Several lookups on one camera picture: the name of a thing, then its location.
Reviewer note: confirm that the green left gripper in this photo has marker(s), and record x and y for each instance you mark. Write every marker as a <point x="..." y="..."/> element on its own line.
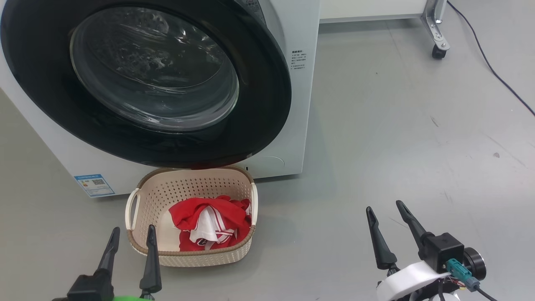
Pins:
<point x="131" y="298"/>

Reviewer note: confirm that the cream perforated laundry basket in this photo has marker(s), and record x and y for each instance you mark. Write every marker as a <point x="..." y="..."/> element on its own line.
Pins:
<point x="154" y="196"/>

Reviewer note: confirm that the red and white garment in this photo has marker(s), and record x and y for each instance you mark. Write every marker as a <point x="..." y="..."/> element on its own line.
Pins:
<point x="192" y="213"/>

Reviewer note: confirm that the black round glass washer door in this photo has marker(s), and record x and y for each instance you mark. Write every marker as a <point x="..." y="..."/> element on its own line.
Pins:
<point x="42" y="83"/>

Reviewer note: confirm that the metal leg with caster wheel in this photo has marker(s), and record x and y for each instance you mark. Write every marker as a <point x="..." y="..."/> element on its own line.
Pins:
<point x="436" y="29"/>

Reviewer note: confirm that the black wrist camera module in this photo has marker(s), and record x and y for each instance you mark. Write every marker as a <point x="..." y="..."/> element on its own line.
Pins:
<point x="441" y="248"/>
<point x="90" y="288"/>

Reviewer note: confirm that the black text warning label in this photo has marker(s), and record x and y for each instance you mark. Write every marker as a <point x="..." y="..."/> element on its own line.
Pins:
<point x="299" y="59"/>

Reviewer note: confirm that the blue energy label sticker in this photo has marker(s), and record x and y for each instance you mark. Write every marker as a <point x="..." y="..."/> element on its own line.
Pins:
<point x="94" y="185"/>

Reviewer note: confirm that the black left wrist camera module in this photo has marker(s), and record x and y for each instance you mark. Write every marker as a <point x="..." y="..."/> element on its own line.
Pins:
<point x="90" y="288"/>

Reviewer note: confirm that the white front-load washing machine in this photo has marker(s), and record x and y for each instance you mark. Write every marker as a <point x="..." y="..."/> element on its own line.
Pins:
<point x="301" y="125"/>

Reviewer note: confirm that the black right wrist camera module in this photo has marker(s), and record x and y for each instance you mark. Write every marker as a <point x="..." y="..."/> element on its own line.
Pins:
<point x="441" y="248"/>

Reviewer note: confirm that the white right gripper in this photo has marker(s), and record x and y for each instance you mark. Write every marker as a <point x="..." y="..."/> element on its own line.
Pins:
<point x="405" y="282"/>

